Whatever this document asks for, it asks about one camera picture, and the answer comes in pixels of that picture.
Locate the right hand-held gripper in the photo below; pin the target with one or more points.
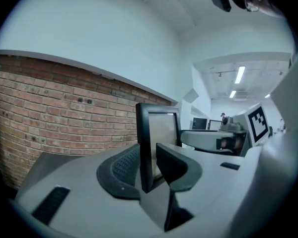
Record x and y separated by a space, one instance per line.
257 125

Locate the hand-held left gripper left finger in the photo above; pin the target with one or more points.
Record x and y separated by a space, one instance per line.
121 172

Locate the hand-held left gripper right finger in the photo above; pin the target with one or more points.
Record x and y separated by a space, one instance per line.
181 172

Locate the small framed picture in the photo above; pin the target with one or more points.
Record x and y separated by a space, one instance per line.
145 145

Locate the person's right hand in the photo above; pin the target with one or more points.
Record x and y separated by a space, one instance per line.
231 143

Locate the black computer monitor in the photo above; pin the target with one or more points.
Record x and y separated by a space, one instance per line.
200 123
214 124

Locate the long ceiling light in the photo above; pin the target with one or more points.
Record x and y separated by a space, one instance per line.
267 95
240 75
232 94

